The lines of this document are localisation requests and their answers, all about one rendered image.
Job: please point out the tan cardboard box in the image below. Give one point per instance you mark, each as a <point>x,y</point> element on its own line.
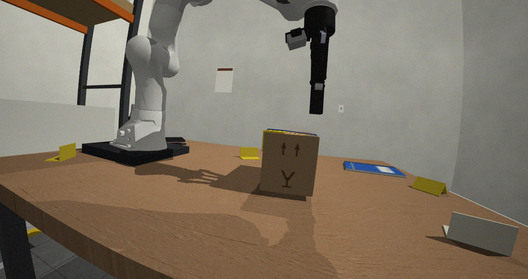
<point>289,163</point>

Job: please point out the blue notebook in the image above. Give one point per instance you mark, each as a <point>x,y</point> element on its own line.
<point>374,169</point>

